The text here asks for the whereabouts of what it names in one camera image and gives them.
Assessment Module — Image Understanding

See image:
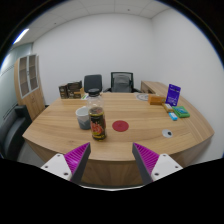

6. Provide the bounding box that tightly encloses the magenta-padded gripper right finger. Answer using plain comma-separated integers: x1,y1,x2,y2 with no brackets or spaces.
132,142,184,185

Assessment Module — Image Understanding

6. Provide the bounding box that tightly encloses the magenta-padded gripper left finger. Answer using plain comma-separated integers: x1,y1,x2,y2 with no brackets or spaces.
40,142,92,185

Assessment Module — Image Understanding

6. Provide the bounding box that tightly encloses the clear black-capped drink bottle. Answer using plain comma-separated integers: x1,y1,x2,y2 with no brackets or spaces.
86,88,108,142

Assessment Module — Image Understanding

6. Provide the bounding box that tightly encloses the white and grey mug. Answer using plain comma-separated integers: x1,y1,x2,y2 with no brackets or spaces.
75,105,92,131

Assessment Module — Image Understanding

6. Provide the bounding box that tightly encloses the flat round red coaster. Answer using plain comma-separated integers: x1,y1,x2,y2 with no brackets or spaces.
111,119,130,133

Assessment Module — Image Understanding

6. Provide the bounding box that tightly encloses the small blue box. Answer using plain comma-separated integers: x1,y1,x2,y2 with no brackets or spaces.
168,111,179,121

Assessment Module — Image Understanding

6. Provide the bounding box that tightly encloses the small tan box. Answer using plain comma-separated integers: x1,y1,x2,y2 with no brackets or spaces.
161,103,174,114

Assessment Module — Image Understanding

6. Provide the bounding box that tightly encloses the green flat box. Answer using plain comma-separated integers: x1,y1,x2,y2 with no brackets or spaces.
172,105,191,119

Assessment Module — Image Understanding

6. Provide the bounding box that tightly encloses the orange-brown box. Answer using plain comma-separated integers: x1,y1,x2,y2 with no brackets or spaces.
147,94,167,106

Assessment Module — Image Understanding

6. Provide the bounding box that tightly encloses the round white disc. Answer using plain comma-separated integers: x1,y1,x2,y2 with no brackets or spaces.
136,93,150,102

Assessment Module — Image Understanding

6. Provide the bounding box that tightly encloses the small dark brown box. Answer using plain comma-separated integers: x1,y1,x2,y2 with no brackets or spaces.
58,84,69,100

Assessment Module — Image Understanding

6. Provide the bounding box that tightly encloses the purple sign card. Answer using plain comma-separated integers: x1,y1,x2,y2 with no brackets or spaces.
165,83,182,107

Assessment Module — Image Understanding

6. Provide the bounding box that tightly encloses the black sofa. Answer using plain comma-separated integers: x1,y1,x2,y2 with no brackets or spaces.
0,104,33,161

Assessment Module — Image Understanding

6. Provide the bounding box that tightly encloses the large dark brown box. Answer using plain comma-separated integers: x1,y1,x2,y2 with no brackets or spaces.
67,80,83,100

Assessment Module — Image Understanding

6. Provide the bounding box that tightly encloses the wooden side desk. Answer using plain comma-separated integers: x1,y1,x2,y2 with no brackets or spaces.
140,80,169,98

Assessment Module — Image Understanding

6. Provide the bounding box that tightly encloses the wooden glass-door cabinet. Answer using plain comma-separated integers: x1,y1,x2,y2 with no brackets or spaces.
13,54,46,121

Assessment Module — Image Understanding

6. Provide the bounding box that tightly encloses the black office chair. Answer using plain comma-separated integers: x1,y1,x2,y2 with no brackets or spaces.
83,74,104,94

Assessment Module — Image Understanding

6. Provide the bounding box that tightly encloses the grey mesh office chair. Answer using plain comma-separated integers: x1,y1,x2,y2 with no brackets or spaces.
103,71,142,94

